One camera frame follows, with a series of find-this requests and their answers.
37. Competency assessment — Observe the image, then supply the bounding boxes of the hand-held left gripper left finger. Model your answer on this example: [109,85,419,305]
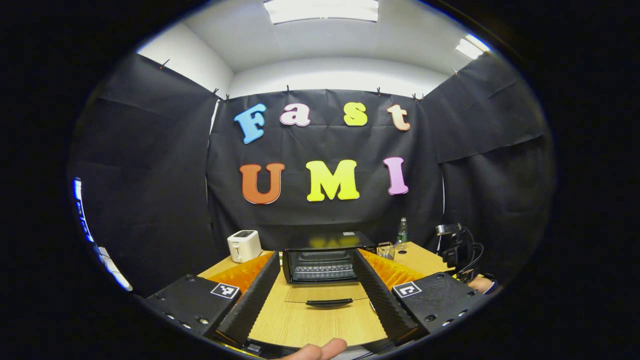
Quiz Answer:
[145,251,282,348]

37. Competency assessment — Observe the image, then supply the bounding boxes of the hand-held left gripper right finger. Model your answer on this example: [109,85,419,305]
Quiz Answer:
[352,248,483,347]

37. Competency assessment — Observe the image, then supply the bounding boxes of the black cable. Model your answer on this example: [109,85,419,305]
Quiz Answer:
[457,226,485,278]

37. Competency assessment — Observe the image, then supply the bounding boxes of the white toaster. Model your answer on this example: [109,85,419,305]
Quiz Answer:
[227,230,263,263]

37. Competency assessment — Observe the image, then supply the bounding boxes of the black backdrop cloth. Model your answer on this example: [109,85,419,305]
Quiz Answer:
[67,50,557,296]

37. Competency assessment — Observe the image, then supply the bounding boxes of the large ceiling light panel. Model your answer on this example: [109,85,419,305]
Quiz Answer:
[263,0,379,25]

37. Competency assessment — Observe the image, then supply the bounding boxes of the small ceiling light panel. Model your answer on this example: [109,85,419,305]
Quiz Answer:
[455,34,491,60]

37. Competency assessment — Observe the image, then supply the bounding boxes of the black electric oven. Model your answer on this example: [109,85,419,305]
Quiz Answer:
[281,231,377,308]

